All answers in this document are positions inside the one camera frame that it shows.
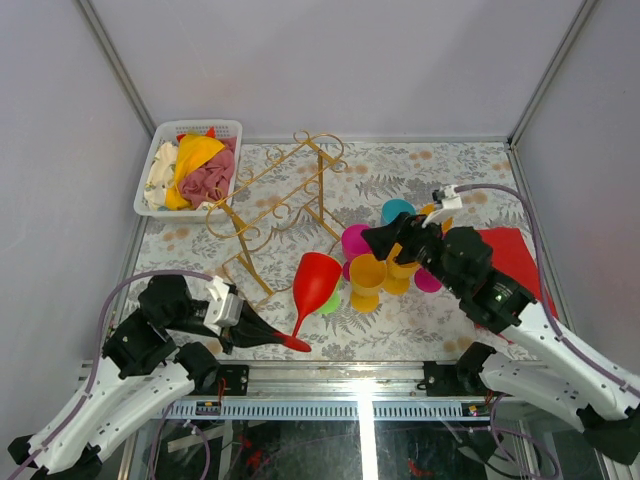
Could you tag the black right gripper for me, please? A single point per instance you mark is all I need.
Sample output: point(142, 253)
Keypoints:
point(404, 230)

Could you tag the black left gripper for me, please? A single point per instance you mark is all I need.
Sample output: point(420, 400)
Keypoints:
point(253, 331)

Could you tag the magenta wine glass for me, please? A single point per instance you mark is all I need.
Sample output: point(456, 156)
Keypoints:
point(426, 282)
point(353, 245)

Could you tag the blue wine glass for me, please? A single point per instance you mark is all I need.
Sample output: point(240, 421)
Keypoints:
point(394, 207)

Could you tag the orange wine glass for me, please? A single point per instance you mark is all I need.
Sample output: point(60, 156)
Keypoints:
point(367, 276)
point(446, 225)
point(397, 281)

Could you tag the red wine glass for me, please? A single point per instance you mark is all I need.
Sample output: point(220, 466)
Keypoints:
point(314, 284)

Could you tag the green wine glass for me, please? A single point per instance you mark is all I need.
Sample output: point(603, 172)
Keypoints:
point(332, 304)

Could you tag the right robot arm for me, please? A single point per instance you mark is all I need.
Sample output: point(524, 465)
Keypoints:
point(586, 389)

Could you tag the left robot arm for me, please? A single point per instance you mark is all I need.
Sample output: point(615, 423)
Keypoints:
point(140, 370)

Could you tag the floral tablecloth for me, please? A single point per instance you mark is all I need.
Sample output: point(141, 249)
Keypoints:
point(410, 327)

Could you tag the red folded cloth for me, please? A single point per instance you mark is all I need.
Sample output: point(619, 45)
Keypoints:
point(515, 250)

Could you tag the dusty pink cloth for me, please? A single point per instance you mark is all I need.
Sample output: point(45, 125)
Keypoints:
point(211, 181)

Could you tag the white plastic laundry basket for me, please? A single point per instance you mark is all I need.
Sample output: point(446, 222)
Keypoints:
point(173, 131)

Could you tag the cream floral cloth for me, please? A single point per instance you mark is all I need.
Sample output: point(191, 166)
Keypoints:
point(161, 176)

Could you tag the yellow cloth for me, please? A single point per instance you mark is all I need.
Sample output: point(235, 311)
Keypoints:
point(194, 151)

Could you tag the aluminium mounting rail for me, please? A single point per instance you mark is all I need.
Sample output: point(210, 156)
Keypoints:
point(222, 392)

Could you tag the gold wire glass rack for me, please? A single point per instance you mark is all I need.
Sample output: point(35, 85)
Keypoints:
point(304, 200)

